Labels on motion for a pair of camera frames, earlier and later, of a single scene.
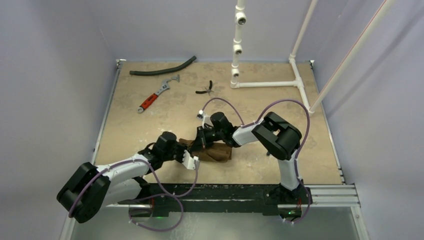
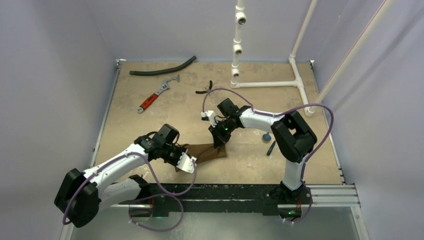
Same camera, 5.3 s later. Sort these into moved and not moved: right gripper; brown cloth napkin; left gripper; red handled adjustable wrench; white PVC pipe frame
Moved: right gripper; brown cloth napkin
Not moved: white PVC pipe frame; left gripper; red handled adjustable wrench
